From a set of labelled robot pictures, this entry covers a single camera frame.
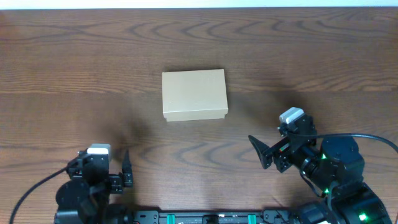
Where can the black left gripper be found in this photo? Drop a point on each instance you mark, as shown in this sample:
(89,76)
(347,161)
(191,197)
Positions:
(127,177)

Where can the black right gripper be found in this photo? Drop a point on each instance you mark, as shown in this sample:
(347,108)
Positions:
(281,150)

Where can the brown cardboard box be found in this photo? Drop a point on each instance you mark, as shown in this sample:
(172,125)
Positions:
(194,95)

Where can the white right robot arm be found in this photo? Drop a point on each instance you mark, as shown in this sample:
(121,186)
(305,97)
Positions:
(332,167)

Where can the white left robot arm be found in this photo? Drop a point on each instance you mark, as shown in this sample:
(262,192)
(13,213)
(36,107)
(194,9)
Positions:
(85,198)

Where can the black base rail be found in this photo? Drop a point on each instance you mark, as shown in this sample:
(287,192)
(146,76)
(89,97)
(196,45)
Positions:
(211,217)

